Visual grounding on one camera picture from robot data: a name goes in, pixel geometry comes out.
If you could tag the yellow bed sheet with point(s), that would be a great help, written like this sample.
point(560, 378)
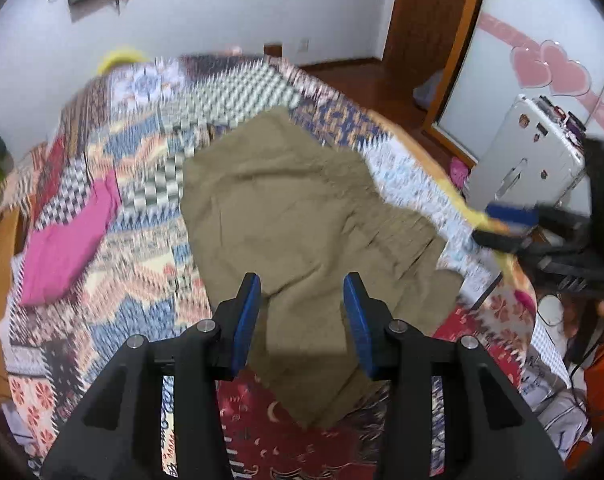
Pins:
point(477, 215)

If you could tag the white wall socket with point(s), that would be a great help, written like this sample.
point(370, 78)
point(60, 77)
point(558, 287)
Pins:
point(304, 44)

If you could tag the white hard case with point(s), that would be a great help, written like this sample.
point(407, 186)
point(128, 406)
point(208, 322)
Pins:
point(527, 150)

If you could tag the person's dark hair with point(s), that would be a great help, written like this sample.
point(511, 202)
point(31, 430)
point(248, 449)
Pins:
point(599, 320)

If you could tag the olive green pants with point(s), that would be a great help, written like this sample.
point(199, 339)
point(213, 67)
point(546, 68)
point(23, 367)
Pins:
point(292, 210)

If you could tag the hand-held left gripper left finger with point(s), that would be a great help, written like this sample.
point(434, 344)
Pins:
point(244, 320)

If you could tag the white round object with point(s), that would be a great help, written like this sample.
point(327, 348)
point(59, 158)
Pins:
point(551, 310)

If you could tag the pink object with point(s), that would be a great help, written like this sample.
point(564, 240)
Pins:
point(459, 172)

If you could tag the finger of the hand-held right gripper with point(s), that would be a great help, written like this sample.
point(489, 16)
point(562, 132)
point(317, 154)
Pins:
point(514, 214)
point(547, 260)

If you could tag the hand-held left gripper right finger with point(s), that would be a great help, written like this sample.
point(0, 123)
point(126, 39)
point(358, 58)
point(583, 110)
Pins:
point(359, 320)

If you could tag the patchwork patterned bedspread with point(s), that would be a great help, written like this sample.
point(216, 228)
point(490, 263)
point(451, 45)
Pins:
point(131, 280)

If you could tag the pink heart stickers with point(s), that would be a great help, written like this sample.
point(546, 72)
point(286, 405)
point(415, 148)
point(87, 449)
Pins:
point(552, 70)

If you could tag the wooden bed post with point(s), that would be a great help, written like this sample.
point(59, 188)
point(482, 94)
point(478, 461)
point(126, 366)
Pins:
point(273, 50)

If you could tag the magenta cloth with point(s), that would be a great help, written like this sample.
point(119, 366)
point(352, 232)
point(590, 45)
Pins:
point(66, 250)

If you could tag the brown wooden door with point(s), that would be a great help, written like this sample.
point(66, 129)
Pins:
point(427, 15)

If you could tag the wooden wardrobe with white doors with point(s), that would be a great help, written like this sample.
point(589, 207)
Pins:
point(522, 10)

